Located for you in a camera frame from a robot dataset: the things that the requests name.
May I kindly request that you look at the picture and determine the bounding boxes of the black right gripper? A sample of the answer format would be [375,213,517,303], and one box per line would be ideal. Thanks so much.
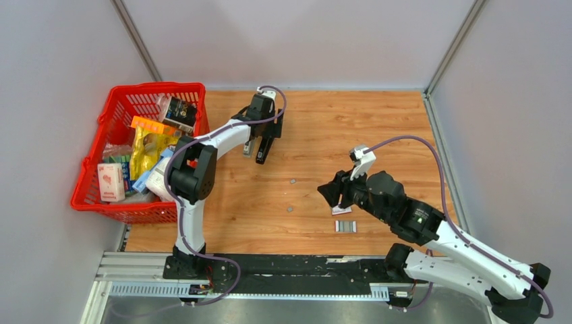
[316,165,391,225]

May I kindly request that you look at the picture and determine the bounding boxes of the black stapler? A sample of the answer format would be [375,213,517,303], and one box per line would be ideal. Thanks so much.
[256,137,275,165]

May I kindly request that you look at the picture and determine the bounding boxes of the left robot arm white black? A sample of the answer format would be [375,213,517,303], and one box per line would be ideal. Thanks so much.
[163,85,285,280]

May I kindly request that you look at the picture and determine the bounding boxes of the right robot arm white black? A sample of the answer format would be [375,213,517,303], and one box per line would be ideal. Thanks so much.
[317,171,550,323]

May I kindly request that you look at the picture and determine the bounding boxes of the strip of staples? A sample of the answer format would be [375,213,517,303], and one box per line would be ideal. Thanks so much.
[335,220,357,234]

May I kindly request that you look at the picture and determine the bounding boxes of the small staple box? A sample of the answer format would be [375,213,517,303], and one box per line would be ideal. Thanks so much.
[331,206,352,216]

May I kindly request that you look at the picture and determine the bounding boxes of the black box in basket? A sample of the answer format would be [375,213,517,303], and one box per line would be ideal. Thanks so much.
[157,96,198,133]

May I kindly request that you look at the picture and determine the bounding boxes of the orange block in basket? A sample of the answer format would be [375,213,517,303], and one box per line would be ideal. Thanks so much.
[130,116,180,136]

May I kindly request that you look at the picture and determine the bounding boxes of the yellow snack bag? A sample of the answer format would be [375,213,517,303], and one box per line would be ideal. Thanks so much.
[130,126,179,180]

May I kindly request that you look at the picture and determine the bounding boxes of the white round packaged item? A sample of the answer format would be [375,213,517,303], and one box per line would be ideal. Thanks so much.
[145,168,174,202]

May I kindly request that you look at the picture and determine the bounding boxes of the red plastic basket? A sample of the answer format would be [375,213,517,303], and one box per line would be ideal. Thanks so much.
[69,82,210,224]

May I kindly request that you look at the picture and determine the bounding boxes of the green box in basket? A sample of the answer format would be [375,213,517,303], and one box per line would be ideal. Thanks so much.
[103,155,134,196]

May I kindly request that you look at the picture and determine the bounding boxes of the white pink sponge box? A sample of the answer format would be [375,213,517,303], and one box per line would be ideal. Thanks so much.
[97,163,125,203]

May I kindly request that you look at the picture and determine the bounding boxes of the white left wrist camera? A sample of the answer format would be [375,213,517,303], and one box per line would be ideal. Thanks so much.
[256,88,277,101]

